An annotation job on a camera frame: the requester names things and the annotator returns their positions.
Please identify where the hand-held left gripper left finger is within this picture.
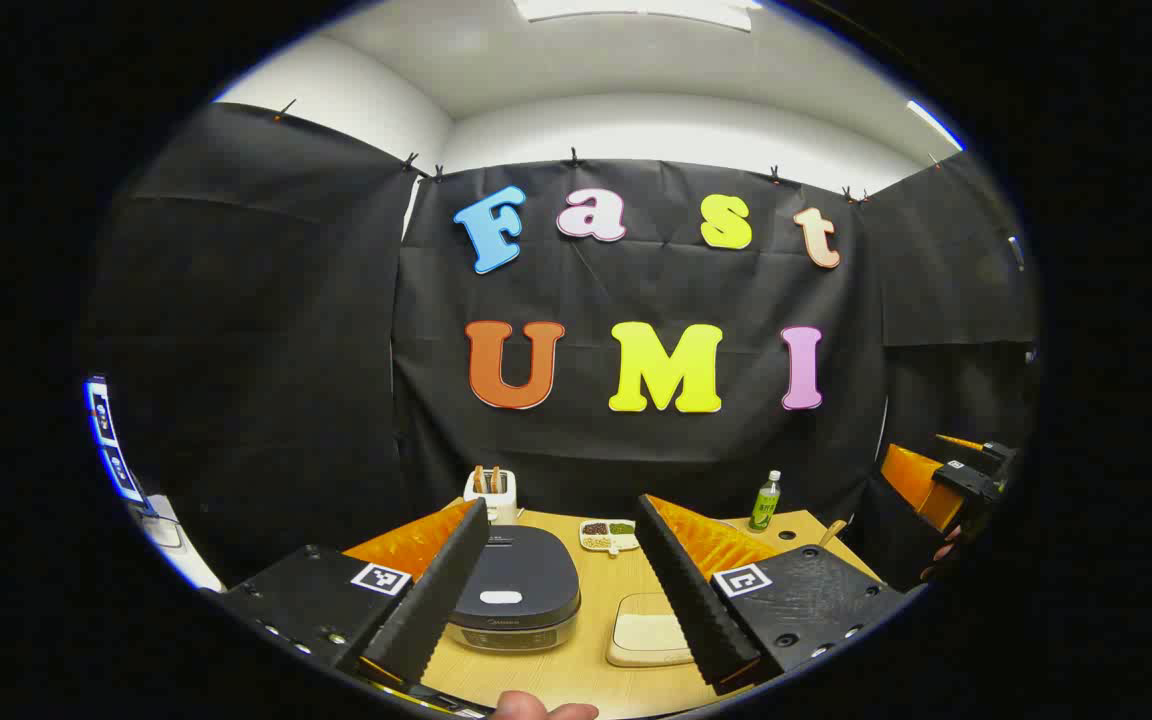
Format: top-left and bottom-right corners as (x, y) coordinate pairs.
(201, 497), (492, 693)

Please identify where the white plastic furniture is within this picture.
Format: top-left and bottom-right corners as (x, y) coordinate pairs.
(131, 495), (227, 591)

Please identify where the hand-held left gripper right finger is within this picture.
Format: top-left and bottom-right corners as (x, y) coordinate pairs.
(634, 493), (912, 696)

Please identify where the black backdrop cloth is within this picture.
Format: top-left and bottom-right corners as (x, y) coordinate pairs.
(86, 100), (1042, 591)

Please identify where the white toaster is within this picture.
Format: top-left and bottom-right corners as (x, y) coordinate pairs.
(463, 468), (519, 526)

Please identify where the white divided bean dish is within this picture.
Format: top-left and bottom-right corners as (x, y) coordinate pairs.
(578, 519), (640, 554)

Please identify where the blue framed wall poster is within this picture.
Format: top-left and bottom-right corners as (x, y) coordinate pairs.
(84, 378), (147, 506)

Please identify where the ceiling light panel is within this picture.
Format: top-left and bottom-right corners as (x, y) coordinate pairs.
(514, 0), (762, 33)

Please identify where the black rice cooker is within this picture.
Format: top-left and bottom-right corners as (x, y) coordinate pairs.
(446, 525), (583, 653)

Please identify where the green tea bottle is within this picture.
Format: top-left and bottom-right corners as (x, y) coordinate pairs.
(748, 470), (783, 532)

